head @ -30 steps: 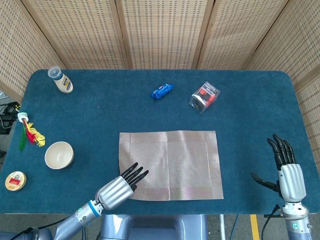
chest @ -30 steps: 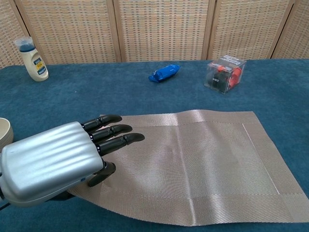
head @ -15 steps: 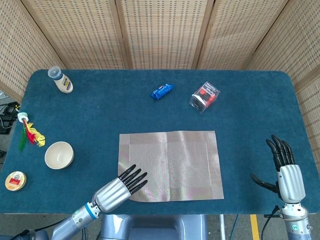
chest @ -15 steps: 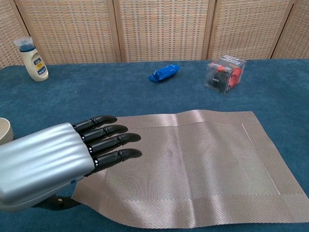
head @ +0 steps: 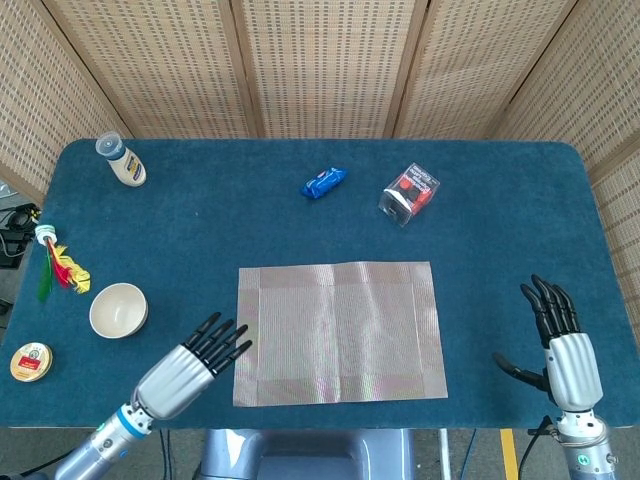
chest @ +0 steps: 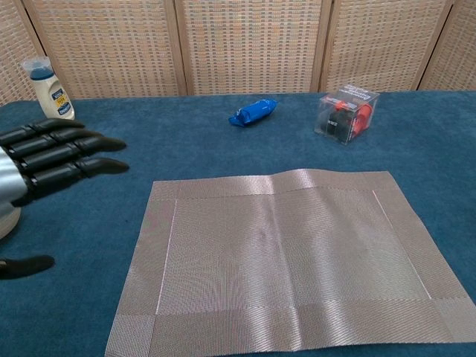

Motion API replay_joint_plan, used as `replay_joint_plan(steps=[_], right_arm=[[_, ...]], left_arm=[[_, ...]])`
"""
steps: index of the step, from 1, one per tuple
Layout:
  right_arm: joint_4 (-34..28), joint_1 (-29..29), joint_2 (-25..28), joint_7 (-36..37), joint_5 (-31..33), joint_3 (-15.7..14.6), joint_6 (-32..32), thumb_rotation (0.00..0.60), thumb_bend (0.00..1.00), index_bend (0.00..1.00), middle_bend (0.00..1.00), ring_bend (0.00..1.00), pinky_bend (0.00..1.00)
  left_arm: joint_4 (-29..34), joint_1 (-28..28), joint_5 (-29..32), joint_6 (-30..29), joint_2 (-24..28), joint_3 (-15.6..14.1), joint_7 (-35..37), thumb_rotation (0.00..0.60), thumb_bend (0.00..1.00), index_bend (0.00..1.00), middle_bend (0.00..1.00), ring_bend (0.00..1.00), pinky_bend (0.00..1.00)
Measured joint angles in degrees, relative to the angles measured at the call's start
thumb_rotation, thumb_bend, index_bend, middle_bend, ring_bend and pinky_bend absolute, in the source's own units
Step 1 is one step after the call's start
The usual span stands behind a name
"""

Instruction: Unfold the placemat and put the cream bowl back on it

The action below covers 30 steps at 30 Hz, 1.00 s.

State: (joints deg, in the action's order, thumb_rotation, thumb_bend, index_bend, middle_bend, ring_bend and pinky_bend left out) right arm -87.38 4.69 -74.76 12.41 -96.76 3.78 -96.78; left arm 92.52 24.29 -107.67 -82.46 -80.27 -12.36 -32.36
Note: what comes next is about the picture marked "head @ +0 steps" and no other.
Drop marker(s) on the white table leg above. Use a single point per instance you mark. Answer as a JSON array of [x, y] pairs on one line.
[[445, 455]]

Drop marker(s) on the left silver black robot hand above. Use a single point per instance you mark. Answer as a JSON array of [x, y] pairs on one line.
[[172, 382]]

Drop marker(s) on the round tin red label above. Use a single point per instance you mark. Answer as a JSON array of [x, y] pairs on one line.
[[31, 362]]

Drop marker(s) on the colourful feather shuttlecock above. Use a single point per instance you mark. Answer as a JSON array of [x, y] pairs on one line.
[[65, 270]]

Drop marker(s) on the blue carpet table cover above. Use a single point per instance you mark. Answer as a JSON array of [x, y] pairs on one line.
[[200, 225]]

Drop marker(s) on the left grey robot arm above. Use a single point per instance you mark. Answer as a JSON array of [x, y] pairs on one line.
[[100, 445]]

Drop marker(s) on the white round bowl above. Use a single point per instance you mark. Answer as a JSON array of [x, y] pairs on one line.
[[118, 311]]

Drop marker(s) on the blue snack packet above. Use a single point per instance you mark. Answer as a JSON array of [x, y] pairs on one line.
[[324, 184]]

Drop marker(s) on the grey woven placemat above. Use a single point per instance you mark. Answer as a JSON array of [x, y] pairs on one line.
[[340, 335]]

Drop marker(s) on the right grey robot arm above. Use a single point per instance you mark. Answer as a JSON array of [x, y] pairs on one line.
[[585, 450]]

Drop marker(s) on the woven wooden folding screen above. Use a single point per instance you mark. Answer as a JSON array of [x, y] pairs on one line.
[[325, 65]]

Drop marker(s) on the clear box red black contents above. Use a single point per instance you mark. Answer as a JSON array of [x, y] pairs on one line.
[[410, 195]]

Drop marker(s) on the grey robot torso base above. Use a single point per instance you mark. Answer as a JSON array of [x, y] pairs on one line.
[[310, 455]]

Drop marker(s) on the cream mayonnaise squeeze bottle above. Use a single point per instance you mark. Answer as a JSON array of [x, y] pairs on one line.
[[127, 167]]

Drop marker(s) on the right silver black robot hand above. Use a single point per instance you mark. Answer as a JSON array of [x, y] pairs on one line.
[[575, 370]]

